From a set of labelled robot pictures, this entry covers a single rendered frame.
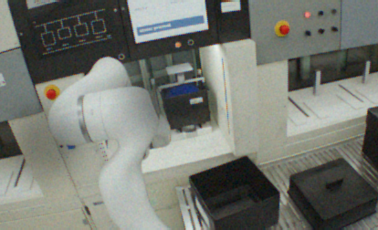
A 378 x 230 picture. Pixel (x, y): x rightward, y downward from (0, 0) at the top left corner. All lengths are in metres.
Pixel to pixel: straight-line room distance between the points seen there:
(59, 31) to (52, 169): 0.63
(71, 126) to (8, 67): 0.73
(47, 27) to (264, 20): 0.83
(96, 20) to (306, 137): 1.14
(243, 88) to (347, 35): 0.56
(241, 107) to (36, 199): 1.06
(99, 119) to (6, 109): 0.82
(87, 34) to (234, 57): 0.57
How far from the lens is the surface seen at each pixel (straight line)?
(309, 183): 1.39
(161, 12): 1.22
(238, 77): 1.31
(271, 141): 1.60
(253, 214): 1.23
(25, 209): 1.73
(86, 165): 1.50
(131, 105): 0.61
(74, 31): 1.23
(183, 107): 1.58
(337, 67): 2.21
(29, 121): 1.41
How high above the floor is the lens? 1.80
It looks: 30 degrees down
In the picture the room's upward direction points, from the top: 9 degrees counter-clockwise
